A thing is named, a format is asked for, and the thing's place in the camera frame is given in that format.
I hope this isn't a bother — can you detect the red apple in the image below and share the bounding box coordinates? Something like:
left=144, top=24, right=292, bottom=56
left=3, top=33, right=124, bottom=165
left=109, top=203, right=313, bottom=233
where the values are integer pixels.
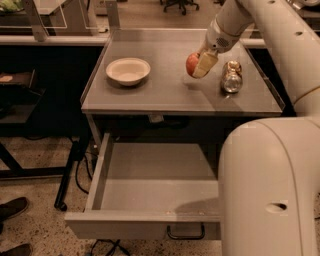
left=186, top=52, right=199, bottom=76

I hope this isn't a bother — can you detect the white bowl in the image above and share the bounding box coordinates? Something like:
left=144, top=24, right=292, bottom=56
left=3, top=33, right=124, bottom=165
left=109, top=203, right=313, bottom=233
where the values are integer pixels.
left=106, top=58, right=151, bottom=86

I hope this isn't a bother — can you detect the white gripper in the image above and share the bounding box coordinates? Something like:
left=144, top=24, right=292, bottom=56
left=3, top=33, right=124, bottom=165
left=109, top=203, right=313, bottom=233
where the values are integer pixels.
left=192, top=18, right=241, bottom=79

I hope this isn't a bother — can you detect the crushed silver can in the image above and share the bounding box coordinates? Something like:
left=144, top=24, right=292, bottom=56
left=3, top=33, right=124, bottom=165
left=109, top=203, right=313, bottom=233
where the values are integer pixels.
left=220, top=60, right=243, bottom=94

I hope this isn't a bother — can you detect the black drawer handle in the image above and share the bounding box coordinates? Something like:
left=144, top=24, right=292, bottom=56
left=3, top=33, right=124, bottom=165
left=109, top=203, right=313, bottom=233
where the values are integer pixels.
left=166, top=224, right=206, bottom=240

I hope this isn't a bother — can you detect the grey open top drawer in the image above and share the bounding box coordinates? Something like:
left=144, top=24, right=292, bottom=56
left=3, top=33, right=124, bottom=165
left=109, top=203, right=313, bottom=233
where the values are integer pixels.
left=65, top=134, right=220, bottom=240

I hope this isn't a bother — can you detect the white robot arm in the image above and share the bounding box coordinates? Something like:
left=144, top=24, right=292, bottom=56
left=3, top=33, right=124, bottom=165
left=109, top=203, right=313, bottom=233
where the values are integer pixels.
left=202, top=0, right=320, bottom=256

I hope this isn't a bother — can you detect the dark shoe upper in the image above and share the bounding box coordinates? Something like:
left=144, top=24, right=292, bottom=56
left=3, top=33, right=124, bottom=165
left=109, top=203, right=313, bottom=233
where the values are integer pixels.
left=0, top=197, right=29, bottom=222

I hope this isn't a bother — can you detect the white horizontal rail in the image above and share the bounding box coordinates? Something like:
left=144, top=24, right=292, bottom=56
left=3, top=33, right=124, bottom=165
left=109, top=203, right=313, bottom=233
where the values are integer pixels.
left=0, top=34, right=268, bottom=49

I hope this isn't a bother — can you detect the black office chair base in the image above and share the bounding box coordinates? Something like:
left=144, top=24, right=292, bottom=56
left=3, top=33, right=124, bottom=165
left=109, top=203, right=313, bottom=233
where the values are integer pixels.
left=159, top=0, right=200, bottom=15

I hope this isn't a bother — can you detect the dark shoe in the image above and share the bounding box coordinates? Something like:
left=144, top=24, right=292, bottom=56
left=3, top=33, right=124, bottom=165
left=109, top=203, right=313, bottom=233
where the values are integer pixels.
left=0, top=243, right=33, bottom=256
left=0, top=197, right=29, bottom=222

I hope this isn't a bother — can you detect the black side table frame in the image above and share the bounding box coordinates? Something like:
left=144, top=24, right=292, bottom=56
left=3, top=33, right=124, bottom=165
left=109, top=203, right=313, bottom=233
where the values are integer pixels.
left=0, top=70, right=89, bottom=211

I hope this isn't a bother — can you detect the grey cabinet table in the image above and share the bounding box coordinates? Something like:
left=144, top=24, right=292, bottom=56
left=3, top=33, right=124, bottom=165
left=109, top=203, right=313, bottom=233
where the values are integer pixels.
left=82, top=29, right=284, bottom=144

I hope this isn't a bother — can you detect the dark shoe lower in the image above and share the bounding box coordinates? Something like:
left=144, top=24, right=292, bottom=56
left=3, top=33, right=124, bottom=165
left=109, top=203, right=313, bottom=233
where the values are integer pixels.
left=0, top=243, right=33, bottom=256

